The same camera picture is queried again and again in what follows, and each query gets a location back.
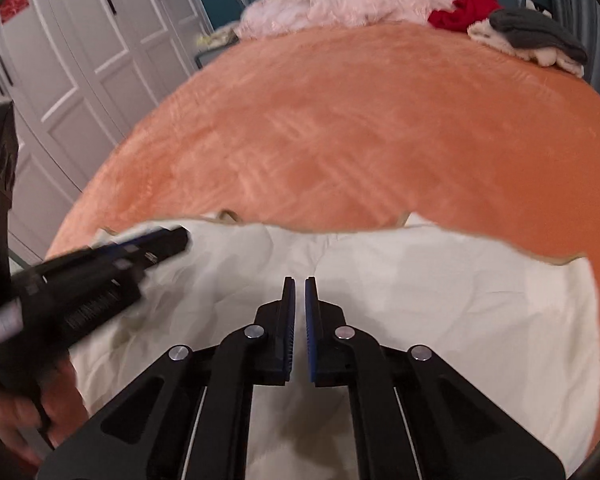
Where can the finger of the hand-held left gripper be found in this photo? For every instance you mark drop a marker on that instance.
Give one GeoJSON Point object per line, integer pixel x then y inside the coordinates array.
{"type": "Point", "coordinates": [160, 247]}

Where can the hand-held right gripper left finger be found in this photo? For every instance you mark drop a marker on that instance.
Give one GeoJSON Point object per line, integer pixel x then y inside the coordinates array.
{"type": "Point", "coordinates": [291, 320]}

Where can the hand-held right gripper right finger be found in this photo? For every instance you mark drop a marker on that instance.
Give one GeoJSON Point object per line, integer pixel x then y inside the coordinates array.
{"type": "Point", "coordinates": [310, 330]}

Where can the white quilted jacket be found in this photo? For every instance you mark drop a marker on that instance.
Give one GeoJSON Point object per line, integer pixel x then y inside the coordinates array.
{"type": "Point", "coordinates": [430, 285]}

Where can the person's left hand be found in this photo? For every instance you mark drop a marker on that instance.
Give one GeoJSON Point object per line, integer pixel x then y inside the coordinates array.
{"type": "Point", "coordinates": [65, 395]}

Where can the bed with orange blanket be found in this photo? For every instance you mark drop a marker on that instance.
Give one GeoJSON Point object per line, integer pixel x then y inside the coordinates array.
{"type": "Point", "coordinates": [330, 135]}

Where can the grey nightstand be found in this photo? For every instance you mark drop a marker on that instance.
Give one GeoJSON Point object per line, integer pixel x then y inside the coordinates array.
{"type": "Point", "coordinates": [207, 57]}

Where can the white wardrobe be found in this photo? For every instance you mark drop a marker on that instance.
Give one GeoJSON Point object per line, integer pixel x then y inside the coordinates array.
{"type": "Point", "coordinates": [80, 60]}

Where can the pale yellow cloth pile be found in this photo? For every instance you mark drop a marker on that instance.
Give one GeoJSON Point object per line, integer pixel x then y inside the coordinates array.
{"type": "Point", "coordinates": [220, 35]}

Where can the red paper decoration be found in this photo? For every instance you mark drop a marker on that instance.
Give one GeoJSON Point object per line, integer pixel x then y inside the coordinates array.
{"type": "Point", "coordinates": [14, 6]}

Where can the pink duvet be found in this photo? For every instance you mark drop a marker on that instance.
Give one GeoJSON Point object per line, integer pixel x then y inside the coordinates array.
{"type": "Point", "coordinates": [340, 7]}

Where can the cream garment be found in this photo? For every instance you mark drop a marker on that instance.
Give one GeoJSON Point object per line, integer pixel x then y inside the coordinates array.
{"type": "Point", "coordinates": [485, 32]}

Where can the red garment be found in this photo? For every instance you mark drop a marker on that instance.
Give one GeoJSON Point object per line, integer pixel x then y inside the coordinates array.
{"type": "Point", "coordinates": [467, 7]}

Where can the grey knit garment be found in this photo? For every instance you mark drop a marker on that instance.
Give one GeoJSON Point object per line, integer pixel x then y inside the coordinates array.
{"type": "Point", "coordinates": [535, 30]}

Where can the grey-blue curtain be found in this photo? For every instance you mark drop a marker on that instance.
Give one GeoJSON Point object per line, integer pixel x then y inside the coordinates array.
{"type": "Point", "coordinates": [575, 5]}

